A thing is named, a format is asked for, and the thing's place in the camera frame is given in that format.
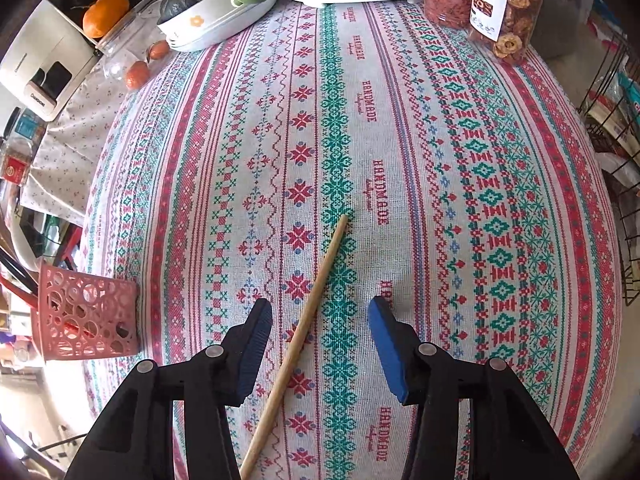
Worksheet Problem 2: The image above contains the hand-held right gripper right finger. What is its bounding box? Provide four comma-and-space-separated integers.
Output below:
367, 296, 581, 480

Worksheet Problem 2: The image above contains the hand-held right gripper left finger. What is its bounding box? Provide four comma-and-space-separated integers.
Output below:
65, 297, 273, 480

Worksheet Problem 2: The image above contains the single wooden chopstick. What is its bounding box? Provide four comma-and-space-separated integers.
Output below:
239, 215, 349, 480

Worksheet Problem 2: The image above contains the pink perforated basket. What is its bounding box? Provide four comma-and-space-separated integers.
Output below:
30, 263, 141, 362

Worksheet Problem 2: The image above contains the patterned red green tablecloth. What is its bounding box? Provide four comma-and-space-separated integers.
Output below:
82, 0, 623, 480

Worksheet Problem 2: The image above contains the stack of white dishes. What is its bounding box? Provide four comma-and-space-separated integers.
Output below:
156, 0, 282, 52

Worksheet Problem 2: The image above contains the clear glass jar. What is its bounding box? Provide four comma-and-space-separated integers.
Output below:
95, 10, 173, 92

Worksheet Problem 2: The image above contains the blue snack packet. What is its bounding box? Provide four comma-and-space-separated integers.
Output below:
615, 70, 640, 126

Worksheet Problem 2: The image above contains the jar of dried fruit slices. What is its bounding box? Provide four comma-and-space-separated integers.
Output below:
467, 0, 547, 66

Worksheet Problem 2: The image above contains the white kitchen appliance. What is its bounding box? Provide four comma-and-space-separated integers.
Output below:
0, 0, 98, 122

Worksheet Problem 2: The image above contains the black wire rack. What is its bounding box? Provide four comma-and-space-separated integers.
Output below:
575, 10, 640, 311

